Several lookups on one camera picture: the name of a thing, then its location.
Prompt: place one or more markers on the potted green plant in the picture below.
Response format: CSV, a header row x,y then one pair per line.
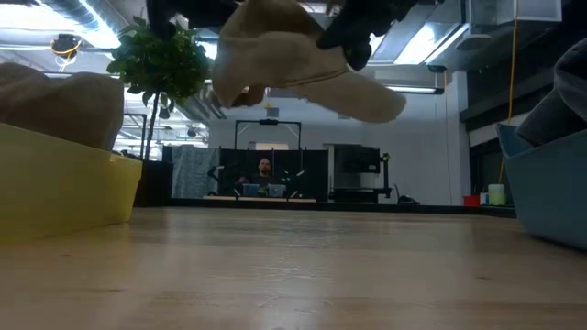
x,y
160,64

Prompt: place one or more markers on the blue background bin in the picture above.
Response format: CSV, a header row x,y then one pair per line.
x,y
277,190
251,190

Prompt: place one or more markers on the person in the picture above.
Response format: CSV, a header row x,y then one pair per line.
x,y
263,167

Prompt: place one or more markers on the black partition panel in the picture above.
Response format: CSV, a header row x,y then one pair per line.
x,y
316,169

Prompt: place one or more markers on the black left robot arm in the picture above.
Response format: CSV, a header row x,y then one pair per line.
x,y
160,18

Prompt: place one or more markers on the black equipment cart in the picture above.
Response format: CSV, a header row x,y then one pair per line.
x,y
357,160

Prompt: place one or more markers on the black ceiling camera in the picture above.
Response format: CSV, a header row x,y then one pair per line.
x,y
437,69

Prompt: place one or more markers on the pale green container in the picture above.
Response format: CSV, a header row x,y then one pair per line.
x,y
496,194

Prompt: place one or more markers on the red box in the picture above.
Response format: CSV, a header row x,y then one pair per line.
x,y
471,201

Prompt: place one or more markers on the yellow plastic bin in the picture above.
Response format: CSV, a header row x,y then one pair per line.
x,y
59,192

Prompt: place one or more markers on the grey cloth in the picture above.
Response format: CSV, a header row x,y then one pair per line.
x,y
197,165

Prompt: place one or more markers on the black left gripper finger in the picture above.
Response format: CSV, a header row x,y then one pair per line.
x,y
335,39
360,55

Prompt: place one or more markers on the silver ventilation duct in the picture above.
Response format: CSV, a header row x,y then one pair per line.
x,y
69,9

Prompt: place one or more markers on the teal plastic bin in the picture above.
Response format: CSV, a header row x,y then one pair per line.
x,y
550,197

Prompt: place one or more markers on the black metal table frame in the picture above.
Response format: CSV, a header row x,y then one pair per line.
x,y
435,210

